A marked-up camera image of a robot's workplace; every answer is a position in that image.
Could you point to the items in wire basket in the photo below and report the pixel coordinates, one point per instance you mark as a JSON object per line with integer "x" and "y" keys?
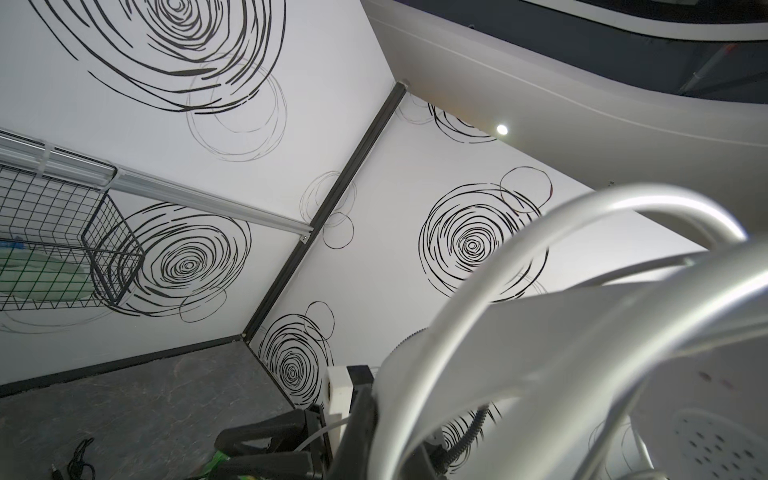
{"x": 43, "y": 273}

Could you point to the green snack packet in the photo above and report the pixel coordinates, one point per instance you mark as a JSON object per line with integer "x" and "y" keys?
{"x": 204, "y": 472}

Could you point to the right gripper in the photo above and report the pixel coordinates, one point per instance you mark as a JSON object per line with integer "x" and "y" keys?
{"x": 273, "y": 449}

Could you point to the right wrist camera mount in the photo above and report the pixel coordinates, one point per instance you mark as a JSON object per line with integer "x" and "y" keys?
{"x": 340, "y": 388}

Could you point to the black wire basket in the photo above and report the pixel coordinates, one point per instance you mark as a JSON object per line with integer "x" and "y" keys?
{"x": 45, "y": 210}

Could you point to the white headphones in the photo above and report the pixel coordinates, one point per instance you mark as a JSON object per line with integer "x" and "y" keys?
{"x": 559, "y": 357}

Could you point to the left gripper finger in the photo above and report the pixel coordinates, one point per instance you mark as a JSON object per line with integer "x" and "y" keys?
{"x": 352, "y": 457}

